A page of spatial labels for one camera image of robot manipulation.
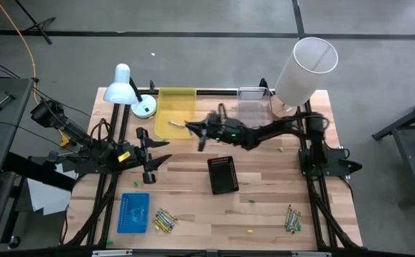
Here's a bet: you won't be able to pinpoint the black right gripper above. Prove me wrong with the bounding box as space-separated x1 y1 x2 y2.
185 114 230 153

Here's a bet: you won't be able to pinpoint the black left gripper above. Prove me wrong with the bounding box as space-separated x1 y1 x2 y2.
135 126 173 185

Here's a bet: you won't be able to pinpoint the yellow plastic bin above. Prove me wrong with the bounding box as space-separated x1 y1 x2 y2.
153 87 198 140

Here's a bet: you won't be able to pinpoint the blue plastic basket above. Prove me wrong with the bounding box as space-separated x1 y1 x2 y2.
116 192 150 235

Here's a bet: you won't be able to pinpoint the black plastic basket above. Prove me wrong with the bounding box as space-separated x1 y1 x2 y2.
207 155 240 196

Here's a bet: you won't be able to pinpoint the clear plastic bin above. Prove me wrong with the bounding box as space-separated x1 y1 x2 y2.
236 86 275 129

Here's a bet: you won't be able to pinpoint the white gooseneck desk lamp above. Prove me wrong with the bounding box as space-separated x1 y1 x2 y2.
103 63 158 120

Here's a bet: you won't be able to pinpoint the white paper sheets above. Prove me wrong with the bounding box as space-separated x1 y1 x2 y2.
26 163 78 217

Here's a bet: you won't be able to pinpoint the grey side desk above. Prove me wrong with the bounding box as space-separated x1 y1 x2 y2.
0 76 34 176

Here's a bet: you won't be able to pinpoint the black tripod stand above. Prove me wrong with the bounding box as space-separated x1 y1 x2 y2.
14 0 57 46

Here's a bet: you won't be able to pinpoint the black metal cart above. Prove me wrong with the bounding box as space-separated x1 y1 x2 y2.
371 91 415 208

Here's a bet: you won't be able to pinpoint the black aluminium table frame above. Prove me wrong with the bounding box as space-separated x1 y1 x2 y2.
60 77 364 257

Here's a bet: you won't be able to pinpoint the silver metal bracket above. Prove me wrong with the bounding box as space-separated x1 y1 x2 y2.
91 249 134 257
291 251 332 257

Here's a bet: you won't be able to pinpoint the yellow power cable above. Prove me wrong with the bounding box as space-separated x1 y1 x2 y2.
0 0 71 148

